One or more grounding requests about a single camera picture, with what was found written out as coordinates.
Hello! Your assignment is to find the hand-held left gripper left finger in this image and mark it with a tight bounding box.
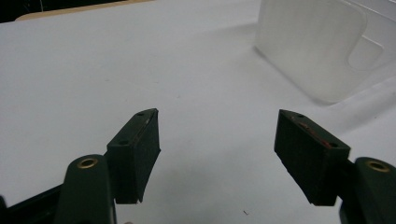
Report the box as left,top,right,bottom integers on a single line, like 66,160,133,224
106,107,162,205

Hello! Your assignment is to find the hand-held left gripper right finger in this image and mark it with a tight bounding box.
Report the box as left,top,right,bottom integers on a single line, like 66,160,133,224
274,108,352,207

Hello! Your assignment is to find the translucent plastic container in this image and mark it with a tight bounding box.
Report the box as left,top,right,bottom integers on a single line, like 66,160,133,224
254,0,396,105

